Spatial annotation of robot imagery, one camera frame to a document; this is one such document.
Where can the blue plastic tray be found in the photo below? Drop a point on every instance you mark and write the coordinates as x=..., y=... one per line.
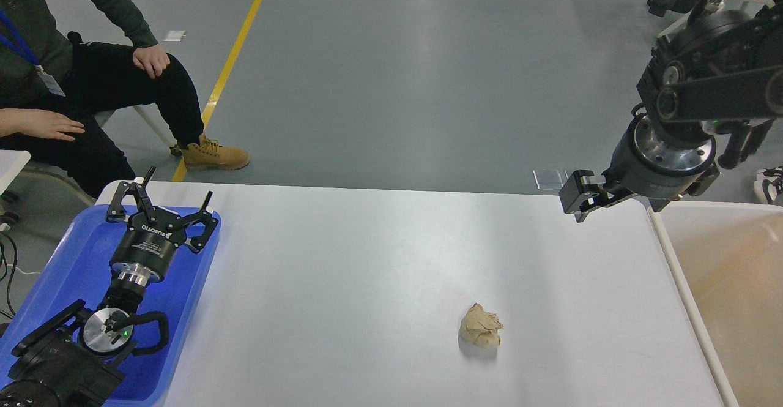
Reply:
x=79, y=269

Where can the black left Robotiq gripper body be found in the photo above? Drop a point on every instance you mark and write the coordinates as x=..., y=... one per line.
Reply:
x=148, y=247

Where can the left floor socket plate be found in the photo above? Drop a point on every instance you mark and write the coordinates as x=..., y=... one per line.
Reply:
x=549, y=179

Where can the white sneaker at right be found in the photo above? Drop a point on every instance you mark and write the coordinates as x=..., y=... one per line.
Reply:
x=768, y=184

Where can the white plastic bin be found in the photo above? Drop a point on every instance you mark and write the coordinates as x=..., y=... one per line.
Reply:
x=726, y=261

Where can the person's left hand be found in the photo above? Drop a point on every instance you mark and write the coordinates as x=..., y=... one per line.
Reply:
x=153, y=60

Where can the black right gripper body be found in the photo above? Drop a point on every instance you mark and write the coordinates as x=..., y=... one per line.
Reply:
x=643, y=164

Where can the brown paper ball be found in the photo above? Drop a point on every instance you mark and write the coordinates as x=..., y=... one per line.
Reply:
x=480, y=328

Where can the seated person in green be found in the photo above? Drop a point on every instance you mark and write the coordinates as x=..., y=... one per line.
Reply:
x=44, y=69

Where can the person's right hand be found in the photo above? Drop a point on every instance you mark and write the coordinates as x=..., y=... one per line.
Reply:
x=49, y=125

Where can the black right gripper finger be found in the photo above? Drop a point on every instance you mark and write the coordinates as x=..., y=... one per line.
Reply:
x=585, y=192

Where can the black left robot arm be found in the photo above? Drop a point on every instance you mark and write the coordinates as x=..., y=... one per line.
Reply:
x=106, y=321

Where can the white stool under person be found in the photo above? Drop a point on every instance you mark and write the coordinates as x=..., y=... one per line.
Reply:
x=102, y=118

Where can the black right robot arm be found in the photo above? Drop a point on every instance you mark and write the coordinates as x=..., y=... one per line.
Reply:
x=708, y=97

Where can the tan work boot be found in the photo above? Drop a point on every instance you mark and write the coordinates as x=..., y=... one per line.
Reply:
x=208, y=154

